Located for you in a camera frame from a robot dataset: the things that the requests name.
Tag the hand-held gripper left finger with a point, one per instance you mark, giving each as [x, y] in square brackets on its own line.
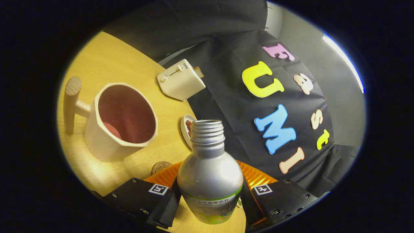
[139, 199]

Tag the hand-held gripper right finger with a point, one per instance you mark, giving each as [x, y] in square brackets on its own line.
[284, 200]

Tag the round cork coaster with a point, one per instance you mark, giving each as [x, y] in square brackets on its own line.
[160, 167]

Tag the silver juice bottle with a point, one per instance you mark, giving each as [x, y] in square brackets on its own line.
[210, 174]

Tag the small white plate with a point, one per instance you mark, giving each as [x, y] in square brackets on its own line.
[185, 129]

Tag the white toaster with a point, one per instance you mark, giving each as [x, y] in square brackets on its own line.
[179, 84]

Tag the wooden table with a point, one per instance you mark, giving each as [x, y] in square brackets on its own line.
[103, 64]

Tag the toast slice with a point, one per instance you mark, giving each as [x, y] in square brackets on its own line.
[199, 72]

